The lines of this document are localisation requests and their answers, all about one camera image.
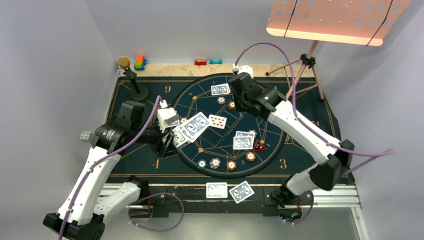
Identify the pink blue poker chip stack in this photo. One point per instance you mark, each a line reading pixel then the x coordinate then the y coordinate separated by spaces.
pixel 214 163

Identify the round blue poker mat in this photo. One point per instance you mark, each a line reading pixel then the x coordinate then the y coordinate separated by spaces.
pixel 192 95

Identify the dark green rectangular poker mat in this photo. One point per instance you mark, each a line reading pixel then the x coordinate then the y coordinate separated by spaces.
pixel 139 159

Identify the grey lego brick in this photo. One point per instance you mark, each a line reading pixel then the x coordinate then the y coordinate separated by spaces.
pixel 86 136

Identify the dealt card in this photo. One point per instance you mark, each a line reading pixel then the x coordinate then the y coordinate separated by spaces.
pixel 216 190
pixel 241 192

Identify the ten of diamonds card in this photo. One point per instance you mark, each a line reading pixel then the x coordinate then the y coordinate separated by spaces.
pixel 217 121

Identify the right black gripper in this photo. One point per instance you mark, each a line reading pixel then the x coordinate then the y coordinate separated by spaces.
pixel 237 105

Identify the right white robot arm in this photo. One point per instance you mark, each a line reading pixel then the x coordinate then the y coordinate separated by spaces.
pixel 272 106

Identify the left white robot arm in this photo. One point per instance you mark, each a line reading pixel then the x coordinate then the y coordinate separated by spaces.
pixel 83 216

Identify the orange green blue toy blocks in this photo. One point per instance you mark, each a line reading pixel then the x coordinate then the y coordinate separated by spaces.
pixel 140 63

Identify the orange chips seat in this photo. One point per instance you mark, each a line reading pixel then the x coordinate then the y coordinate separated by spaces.
pixel 250 156
pixel 232 105

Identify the blue playing card deck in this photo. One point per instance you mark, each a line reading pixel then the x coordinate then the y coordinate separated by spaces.
pixel 187 132

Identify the red toy block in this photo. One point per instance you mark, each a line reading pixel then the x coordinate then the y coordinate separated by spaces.
pixel 200 62

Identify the teal toy block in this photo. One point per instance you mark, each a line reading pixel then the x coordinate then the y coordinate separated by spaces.
pixel 215 61

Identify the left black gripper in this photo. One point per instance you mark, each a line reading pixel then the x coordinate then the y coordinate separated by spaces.
pixel 168 147

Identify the black aluminium mounting rail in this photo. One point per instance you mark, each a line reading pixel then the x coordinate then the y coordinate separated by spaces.
pixel 191 199

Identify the teal poker chip stack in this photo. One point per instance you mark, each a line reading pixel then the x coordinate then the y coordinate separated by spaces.
pixel 201 164

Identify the orange poker chip stack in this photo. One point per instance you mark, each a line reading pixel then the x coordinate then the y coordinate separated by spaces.
pixel 231 165

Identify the dealt card seat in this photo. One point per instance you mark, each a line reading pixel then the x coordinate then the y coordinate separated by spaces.
pixel 220 89
pixel 251 134

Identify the pink music stand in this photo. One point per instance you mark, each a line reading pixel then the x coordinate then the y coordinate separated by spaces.
pixel 347 36

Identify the red dealer button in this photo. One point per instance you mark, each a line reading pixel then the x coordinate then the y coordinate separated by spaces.
pixel 259 146

